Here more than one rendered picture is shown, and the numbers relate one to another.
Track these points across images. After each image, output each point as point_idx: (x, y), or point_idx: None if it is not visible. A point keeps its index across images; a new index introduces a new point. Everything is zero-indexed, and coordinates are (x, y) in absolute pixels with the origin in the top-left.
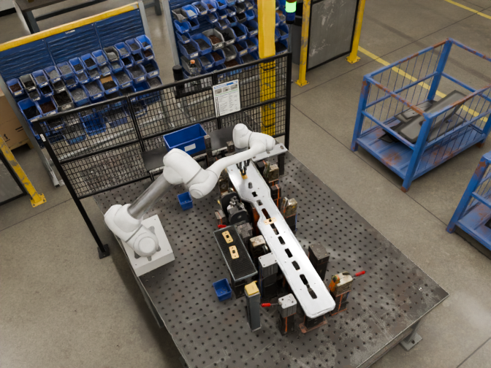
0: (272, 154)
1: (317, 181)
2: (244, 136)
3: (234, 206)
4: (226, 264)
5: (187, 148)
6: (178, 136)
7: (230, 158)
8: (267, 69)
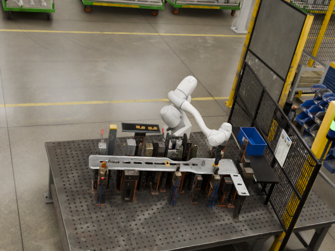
0: (236, 186)
1: (221, 237)
2: (220, 128)
3: (177, 138)
4: None
5: (243, 139)
6: (257, 138)
7: (197, 115)
8: (305, 158)
